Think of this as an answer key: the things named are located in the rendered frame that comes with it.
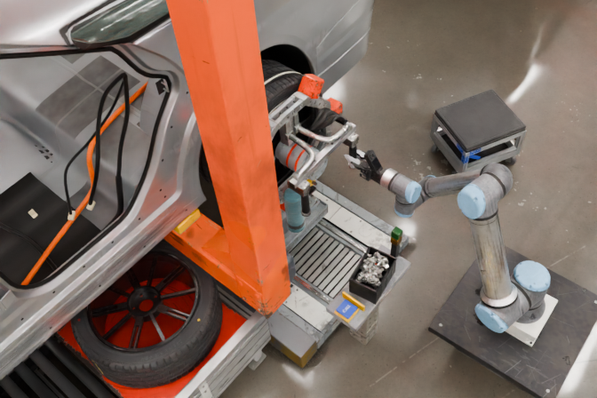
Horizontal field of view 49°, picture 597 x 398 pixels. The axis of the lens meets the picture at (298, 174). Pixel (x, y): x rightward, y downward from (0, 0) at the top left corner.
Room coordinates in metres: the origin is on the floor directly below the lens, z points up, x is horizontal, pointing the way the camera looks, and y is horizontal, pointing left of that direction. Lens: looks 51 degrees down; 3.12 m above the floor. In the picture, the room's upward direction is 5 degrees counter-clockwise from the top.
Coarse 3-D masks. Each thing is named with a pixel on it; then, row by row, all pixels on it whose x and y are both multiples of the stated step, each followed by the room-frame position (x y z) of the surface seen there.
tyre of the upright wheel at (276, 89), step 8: (264, 64) 2.24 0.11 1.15; (272, 64) 2.25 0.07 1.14; (280, 64) 2.29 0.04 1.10; (264, 72) 2.16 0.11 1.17; (272, 72) 2.17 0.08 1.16; (280, 72) 2.17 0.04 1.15; (264, 80) 2.11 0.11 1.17; (272, 80) 2.10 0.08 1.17; (280, 80) 2.10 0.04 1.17; (288, 80) 2.11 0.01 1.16; (296, 80) 2.13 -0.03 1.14; (272, 88) 2.05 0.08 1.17; (280, 88) 2.05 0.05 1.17; (288, 88) 2.08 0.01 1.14; (296, 88) 2.11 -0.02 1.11; (272, 96) 2.01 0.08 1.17; (280, 96) 2.04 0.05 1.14; (288, 96) 2.07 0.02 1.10; (320, 96) 2.23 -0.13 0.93; (272, 104) 2.00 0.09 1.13; (200, 152) 1.92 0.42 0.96; (200, 160) 1.91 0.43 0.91; (200, 168) 1.91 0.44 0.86; (208, 168) 1.88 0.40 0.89; (208, 176) 1.88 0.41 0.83; (288, 176) 2.04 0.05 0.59; (280, 184) 1.99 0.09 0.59
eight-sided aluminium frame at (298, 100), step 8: (296, 96) 2.05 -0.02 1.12; (304, 96) 2.04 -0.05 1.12; (288, 104) 2.01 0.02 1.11; (296, 104) 2.00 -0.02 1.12; (304, 104) 2.02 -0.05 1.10; (312, 104) 2.06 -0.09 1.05; (320, 104) 2.10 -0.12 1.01; (328, 104) 2.14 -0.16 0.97; (280, 112) 1.97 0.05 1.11; (288, 112) 1.96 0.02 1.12; (296, 112) 1.98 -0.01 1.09; (272, 120) 1.92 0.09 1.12; (280, 120) 1.91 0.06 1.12; (272, 128) 1.88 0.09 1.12; (328, 128) 2.14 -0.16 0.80; (272, 136) 1.87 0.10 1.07; (328, 136) 2.13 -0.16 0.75; (312, 144) 2.13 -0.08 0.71; (320, 144) 2.11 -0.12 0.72; (280, 192) 1.92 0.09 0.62; (280, 200) 1.87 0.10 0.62
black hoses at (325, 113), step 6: (324, 108) 2.04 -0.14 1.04; (318, 114) 2.01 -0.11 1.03; (324, 114) 2.00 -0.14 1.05; (330, 114) 2.00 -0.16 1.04; (336, 114) 2.02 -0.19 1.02; (318, 120) 1.99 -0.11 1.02; (324, 120) 1.98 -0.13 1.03; (330, 120) 1.97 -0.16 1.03; (336, 120) 2.03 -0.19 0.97; (342, 120) 2.01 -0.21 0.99; (312, 126) 1.98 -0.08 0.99; (318, 126) 1.97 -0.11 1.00; (324, 126) 1.96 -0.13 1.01; (318, 132) 1.95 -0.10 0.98
